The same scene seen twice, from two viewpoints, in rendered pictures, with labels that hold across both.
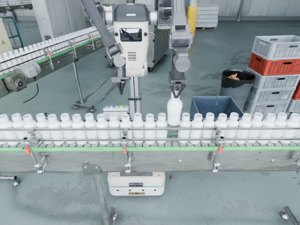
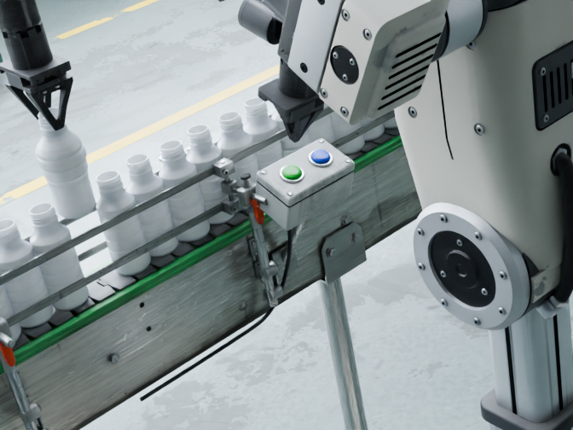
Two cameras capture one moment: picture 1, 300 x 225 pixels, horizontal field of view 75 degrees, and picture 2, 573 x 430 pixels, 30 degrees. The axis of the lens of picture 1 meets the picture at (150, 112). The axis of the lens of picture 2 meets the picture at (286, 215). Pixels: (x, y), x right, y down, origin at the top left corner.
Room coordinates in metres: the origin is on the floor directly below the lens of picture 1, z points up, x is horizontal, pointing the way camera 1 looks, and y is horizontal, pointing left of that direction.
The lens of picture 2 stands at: (2.17, -0.69, 1.83)
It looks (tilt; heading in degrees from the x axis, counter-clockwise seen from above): 28 degrees down; 145
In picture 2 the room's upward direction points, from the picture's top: 11 degrees counter-clockwise
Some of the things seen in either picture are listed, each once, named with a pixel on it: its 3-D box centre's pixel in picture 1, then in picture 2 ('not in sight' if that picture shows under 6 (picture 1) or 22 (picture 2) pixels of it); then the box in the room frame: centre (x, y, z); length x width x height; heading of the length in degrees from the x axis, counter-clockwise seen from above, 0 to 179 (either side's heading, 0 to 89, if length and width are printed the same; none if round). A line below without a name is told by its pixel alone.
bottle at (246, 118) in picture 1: (243, 128); not in sight; (0.79, -0.47, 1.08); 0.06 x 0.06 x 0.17
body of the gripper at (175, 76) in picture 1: (177, 71); (29, 49); (0.79, -0.12, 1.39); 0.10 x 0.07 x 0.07; 1
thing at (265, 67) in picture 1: (276, 62); not in sight; (2.76, -1.82, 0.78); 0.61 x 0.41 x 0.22; 97
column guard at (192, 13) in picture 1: (191, 21); not in sight; (8.41, -1.63, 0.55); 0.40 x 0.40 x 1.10; 0
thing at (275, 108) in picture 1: (261, 102); not in sight; (2.75, -1.81, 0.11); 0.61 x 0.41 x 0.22; 96
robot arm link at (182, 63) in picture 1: (181, 51); not in sight; (0.75, -0.12, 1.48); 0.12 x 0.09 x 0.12; 1
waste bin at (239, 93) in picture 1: (233, 94); not in sight; (2.65, -1.27, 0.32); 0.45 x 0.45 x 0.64
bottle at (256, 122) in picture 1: (254, 127); not in sight; (0.80, -0.53, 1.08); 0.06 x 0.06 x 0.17
